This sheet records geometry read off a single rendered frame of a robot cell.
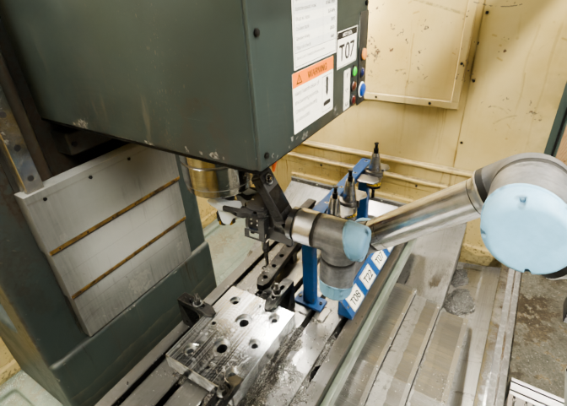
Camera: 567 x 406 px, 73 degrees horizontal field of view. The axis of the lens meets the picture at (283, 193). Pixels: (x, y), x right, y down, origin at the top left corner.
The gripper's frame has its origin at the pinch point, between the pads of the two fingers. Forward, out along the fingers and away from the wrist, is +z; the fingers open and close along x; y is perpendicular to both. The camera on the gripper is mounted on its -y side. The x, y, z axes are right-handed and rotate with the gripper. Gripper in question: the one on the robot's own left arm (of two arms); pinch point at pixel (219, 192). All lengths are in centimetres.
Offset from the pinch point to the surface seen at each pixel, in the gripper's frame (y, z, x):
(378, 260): 46, -30, 47
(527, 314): 136, -106, 144
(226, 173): -9.4, -6.5, -5.3
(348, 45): -30.9, -21.6, 19.8
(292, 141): -18.6, -20.3, -3.6
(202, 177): -8.6, -2.2, -7.8
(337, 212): 15.5, -20.2, 26.3
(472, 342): 72, -67, 49
